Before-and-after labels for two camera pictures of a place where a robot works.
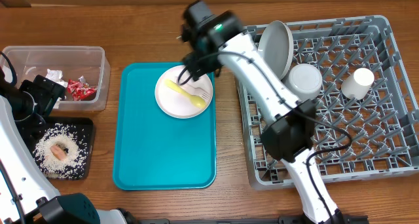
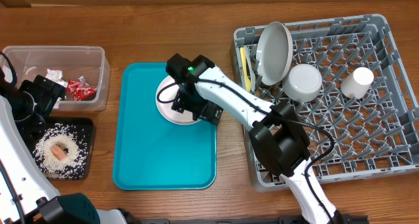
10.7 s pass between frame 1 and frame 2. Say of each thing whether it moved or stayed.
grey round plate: stayed
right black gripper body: moved
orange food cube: stayed
